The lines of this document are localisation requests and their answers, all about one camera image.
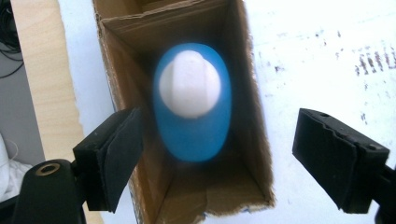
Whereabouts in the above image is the black cable bundle on floor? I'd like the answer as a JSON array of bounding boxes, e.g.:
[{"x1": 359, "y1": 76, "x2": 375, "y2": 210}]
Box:
[{"x1": 0, "y1": 0, "x2": 25, "y2": 79}]

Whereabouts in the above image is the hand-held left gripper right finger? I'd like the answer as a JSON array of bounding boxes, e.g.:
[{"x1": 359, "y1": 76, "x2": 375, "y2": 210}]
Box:
[{"x1": 291, "y1": 107, "x2": 396, "y2": 216}]

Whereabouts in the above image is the blue cardboard box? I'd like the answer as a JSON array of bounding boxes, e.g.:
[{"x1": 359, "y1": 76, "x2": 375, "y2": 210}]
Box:
[{"x1": 92, "y1": 0, "x2": 276, "y2": 224}]

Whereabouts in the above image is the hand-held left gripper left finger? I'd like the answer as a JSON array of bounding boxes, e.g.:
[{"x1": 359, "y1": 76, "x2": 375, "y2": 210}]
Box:
[{"x1": 73, "y1": 106, "x2": 145, "y2": 214}]

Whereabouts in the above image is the white object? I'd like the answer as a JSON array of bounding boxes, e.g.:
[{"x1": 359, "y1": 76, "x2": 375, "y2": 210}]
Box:
[{"x1": 0, "y1": 133, "x2": 34, "y2": 203}]

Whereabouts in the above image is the blue bottle with white cap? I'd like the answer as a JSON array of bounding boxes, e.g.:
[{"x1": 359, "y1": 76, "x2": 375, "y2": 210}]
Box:
[{"x1": 152, "y1": 42, "x2": 233, "y2": 163}]

